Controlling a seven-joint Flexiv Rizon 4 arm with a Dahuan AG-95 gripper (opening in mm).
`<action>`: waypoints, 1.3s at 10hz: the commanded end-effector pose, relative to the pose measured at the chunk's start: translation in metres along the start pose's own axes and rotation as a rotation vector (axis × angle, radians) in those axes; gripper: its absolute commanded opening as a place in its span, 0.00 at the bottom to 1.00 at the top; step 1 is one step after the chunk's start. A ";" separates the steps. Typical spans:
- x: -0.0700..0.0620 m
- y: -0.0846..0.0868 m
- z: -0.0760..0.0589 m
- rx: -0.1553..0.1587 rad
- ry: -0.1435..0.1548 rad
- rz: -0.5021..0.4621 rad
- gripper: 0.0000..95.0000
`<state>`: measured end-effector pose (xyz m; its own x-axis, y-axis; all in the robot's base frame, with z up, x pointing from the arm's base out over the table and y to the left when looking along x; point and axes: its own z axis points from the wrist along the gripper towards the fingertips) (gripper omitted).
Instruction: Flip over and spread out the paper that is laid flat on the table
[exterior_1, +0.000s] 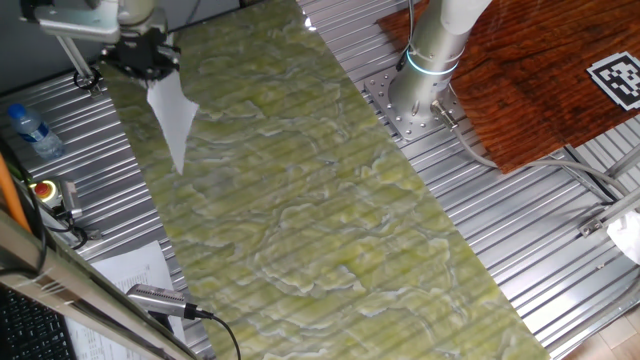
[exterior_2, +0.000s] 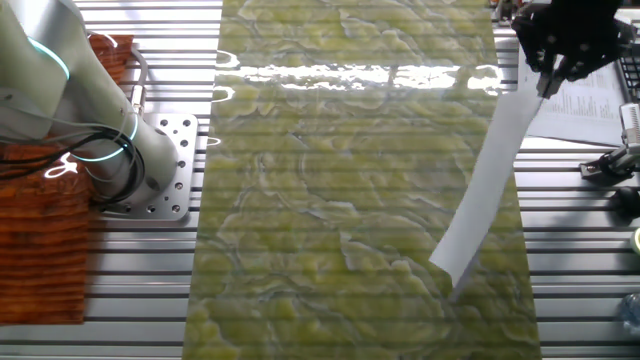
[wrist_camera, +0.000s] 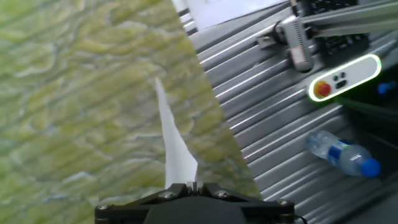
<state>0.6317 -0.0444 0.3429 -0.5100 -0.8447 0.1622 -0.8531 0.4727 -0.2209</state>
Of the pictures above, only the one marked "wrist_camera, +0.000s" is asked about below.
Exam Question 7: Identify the white paper sheet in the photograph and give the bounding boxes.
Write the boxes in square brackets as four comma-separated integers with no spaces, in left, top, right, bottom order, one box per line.
[154,77,199,190]

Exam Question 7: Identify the black keyboard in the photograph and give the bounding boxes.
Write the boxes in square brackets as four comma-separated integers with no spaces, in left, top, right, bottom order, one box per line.
[292,0,371,60]

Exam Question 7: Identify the dark green cable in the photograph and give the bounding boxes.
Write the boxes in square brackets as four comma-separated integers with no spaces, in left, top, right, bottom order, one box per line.
[335,96,398,119]

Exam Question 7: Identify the aluminium frame bar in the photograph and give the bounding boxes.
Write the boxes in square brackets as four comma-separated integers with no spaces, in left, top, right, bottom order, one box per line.
[298,1,398,38]

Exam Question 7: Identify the clear bottle with blue cap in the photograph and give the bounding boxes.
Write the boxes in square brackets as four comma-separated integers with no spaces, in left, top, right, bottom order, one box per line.
[305,129,382,179]

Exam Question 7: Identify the silver camera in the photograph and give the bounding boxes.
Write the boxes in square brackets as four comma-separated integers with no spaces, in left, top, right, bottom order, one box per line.
[278,15,315,73]

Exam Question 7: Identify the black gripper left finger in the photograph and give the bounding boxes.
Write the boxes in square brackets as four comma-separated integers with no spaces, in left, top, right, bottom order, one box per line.
[95,182,194,224]

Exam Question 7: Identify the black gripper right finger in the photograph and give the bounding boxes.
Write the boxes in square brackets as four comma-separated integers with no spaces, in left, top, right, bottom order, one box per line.
[197,182,295,224]

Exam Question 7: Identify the blue plastic cap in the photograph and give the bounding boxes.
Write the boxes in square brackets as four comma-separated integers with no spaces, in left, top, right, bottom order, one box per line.
[377,80,398,96]

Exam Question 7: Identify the red emergency stop button box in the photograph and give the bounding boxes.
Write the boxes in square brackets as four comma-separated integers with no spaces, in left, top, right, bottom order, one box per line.
[307,54,382,103]

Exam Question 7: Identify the green marble pattern mat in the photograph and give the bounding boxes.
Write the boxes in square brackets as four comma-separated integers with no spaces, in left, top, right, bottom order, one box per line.
[0,0,264,224]

